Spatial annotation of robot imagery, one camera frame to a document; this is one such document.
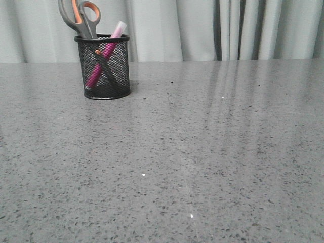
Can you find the magenta pen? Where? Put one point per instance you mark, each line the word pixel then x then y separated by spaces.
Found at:
pixel 106 54

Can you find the black mesh pen holder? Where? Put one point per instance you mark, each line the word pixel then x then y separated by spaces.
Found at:
pixel 114 81

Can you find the light grey curtain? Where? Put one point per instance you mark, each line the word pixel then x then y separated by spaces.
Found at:
pixel 34 32

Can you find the grey orange scissors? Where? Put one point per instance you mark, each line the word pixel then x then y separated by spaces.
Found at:
pixel 86 18

